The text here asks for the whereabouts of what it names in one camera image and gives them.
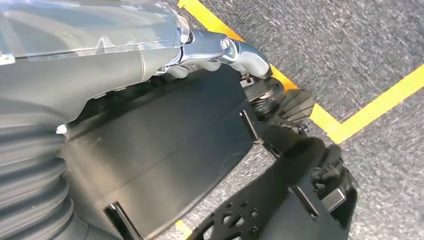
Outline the yellow floor tape square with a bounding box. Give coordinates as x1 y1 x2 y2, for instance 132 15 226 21
174 0 424 240

